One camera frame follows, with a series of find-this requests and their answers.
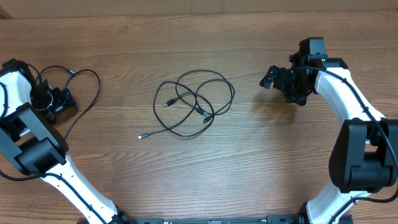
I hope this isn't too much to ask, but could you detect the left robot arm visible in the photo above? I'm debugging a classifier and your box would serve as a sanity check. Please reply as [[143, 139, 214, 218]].
[[1, 58, 133, 223]]

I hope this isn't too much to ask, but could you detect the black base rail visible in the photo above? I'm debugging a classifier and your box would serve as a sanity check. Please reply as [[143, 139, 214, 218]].
[[111, 213, 310, 224]]

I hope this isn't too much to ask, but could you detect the black cable with silver plug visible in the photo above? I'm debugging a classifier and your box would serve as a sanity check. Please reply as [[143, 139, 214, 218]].
[[138, 80, 216, 140]]

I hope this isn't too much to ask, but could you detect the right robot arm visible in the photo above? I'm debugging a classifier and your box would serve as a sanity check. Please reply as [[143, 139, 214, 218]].
[[259, 37, 397, 223]]

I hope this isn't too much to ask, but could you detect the black USB cable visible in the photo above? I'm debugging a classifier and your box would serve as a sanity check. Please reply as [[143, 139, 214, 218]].
[[163, 69, 236, 118]]

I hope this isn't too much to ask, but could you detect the black cable with barrel plug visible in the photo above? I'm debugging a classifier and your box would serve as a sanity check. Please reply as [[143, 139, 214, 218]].
[[26, 63, 102, 141]]

